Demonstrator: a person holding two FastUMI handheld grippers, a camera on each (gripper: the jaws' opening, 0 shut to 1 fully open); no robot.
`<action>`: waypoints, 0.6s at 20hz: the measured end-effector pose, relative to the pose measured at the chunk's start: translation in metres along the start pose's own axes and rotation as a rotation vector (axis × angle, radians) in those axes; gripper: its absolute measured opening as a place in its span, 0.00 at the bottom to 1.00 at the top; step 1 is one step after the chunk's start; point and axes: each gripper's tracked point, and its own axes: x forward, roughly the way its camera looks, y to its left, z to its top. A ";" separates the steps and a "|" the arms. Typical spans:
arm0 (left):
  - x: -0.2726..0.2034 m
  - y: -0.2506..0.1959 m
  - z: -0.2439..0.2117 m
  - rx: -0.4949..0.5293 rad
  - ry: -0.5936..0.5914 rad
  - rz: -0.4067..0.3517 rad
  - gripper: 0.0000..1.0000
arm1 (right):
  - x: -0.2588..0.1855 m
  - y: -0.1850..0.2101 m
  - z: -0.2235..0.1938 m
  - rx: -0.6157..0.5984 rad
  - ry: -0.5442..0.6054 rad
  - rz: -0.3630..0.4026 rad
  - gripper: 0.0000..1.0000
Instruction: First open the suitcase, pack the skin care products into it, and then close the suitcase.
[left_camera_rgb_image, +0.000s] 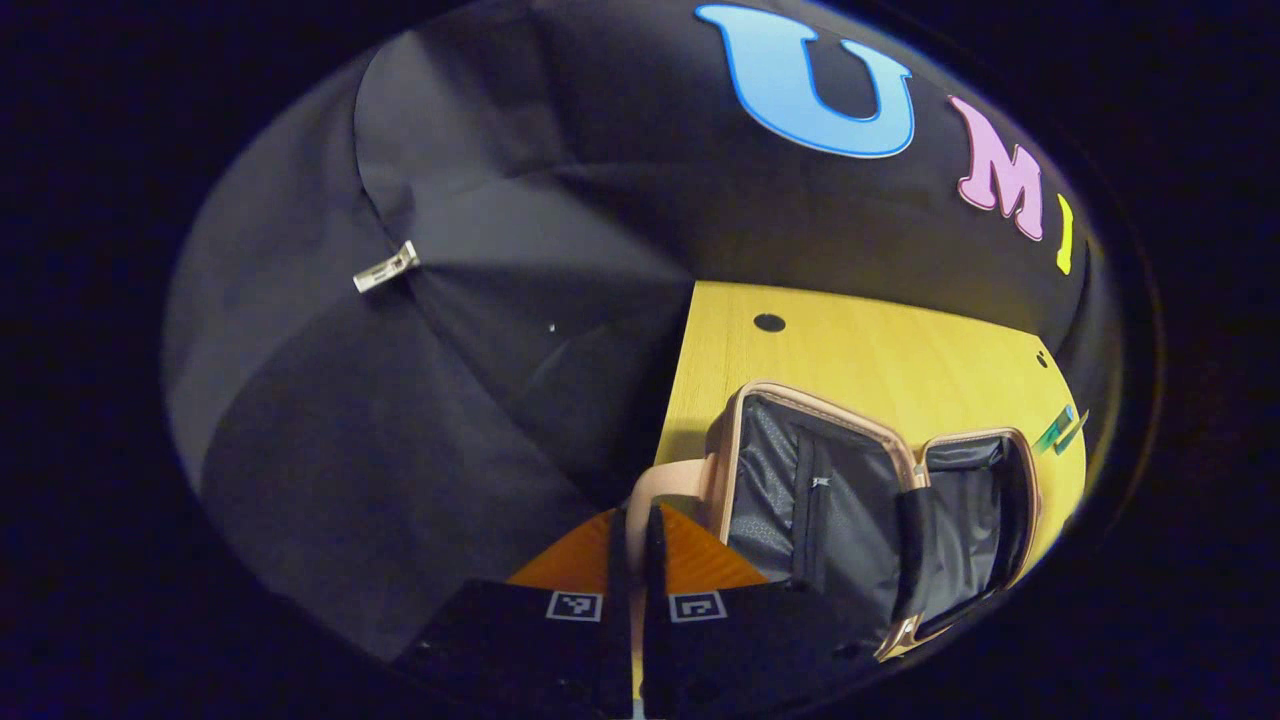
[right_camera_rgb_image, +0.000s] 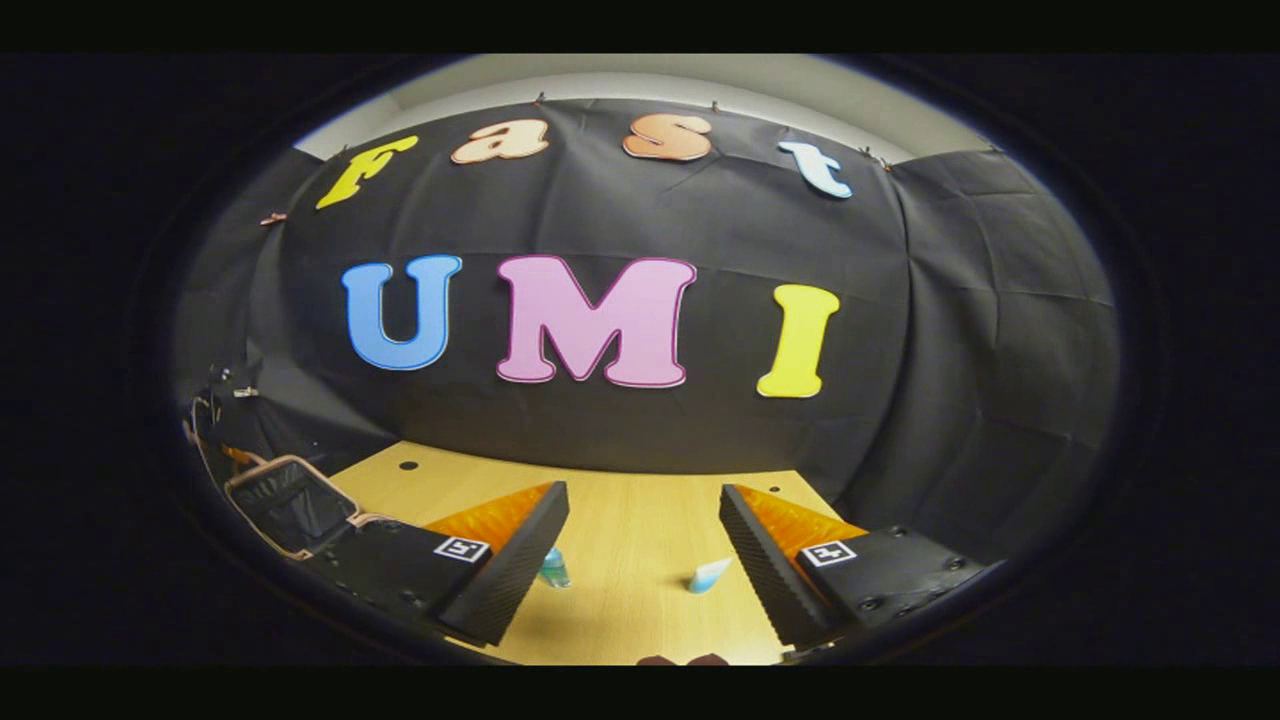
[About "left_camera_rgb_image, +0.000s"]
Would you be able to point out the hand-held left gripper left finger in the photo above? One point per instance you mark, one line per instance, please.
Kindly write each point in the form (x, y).
(620, 640)

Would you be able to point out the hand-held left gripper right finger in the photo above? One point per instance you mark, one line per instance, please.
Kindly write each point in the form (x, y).
(652, 640)

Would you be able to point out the pink suitcase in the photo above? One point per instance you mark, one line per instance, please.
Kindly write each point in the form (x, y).
(860, 500)

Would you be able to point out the blue green skincare bottle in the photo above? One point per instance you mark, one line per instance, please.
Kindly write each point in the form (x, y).
(1056, 427)

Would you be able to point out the silver metal clip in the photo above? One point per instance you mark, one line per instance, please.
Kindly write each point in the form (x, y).
(386, 268)

